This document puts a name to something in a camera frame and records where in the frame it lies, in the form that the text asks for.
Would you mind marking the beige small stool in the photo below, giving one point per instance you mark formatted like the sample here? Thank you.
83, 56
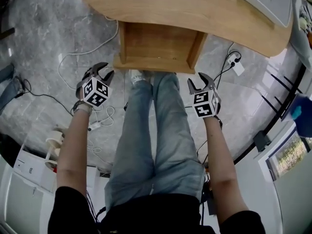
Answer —
54, 142

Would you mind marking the person's left white shoe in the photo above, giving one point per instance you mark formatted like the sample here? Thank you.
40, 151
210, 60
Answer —
137, 78

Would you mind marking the person's black shirt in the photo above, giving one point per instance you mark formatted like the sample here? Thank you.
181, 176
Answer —
73, 216

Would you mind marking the person's blue jeans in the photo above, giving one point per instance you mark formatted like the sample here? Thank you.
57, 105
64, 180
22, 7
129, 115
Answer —
136, 140

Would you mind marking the black floor box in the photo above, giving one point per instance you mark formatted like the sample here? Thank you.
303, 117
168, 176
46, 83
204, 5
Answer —
261, 140

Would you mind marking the white appliance box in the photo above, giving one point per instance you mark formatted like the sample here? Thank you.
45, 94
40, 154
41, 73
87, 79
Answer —
31, 170

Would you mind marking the person's right forearm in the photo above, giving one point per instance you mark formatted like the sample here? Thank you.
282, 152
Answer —
221, 169

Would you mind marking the person's left forearm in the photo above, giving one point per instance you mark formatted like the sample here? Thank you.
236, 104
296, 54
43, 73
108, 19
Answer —
73, 150

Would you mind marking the small white power strip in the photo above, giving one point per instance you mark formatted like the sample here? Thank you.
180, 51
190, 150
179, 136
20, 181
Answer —
94, 125

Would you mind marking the wooden coffee table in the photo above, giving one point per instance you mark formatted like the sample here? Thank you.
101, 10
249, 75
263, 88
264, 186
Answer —
170, 4

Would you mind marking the striped cushion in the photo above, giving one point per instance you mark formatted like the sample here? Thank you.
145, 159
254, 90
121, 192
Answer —
305, 11

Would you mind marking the blue padded chair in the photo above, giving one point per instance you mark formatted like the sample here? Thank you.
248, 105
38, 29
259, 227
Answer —
306, 127

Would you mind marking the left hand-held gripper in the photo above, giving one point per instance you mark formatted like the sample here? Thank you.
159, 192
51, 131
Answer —
96, 91

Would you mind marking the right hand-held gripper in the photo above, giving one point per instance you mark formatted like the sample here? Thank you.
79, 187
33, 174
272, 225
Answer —
204, 105

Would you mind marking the grey beanbag chair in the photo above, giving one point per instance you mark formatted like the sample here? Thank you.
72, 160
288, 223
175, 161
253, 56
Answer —
301, 47

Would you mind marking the wooden drawer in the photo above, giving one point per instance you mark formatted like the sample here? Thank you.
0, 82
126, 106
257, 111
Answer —
156, 47

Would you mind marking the teal small object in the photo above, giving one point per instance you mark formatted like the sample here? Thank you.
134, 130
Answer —
296, 112

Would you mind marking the window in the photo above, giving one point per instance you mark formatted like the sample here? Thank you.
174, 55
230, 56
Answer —
287, 156

